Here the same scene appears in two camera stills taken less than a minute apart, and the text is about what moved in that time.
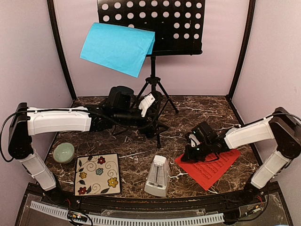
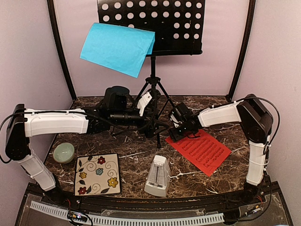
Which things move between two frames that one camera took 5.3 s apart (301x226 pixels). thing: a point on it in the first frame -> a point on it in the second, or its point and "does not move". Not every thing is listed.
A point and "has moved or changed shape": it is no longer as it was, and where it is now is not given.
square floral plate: x=98 y=174 does not move
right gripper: x=189 y=156 -> x=175 y=136
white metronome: x=159 y=174 does not move
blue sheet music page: x=123 y=49 does not move
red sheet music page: x=205 y=174 has moved or changed shape
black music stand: x=178 y=25 does not move
